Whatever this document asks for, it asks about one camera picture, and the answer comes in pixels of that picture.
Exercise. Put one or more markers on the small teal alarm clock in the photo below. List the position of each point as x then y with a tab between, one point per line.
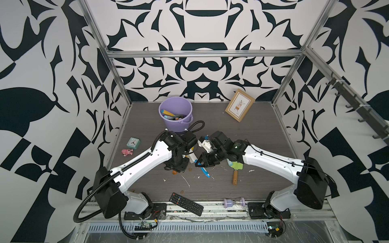
133	143

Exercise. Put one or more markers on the light green small trowel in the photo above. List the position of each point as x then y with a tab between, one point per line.
236	166

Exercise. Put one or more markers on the wall hook rail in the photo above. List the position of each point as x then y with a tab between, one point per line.
356	103

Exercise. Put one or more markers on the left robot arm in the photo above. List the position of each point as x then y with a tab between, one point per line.
110	195

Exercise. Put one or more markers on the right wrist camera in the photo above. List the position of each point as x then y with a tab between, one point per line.
205	143

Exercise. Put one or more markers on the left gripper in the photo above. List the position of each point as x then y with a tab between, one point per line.
183	167

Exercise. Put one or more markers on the black remote control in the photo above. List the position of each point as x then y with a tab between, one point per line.
186	204

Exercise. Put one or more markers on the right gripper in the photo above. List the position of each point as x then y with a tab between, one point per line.
204	160

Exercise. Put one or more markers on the white blue cleaning brush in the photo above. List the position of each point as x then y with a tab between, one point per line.
193	159

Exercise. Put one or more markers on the purple plastic bucket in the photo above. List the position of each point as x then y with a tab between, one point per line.
176	112

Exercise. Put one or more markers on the green trowel yellow handle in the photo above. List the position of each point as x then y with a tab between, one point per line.
164	112

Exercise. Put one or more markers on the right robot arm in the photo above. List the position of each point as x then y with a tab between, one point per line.
309	182

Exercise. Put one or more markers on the pink toy figure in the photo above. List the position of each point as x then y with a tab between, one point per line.
127	152

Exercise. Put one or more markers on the purple sand timer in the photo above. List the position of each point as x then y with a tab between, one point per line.
229	203

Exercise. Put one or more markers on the wooden picture frame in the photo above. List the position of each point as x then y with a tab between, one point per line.
239	105

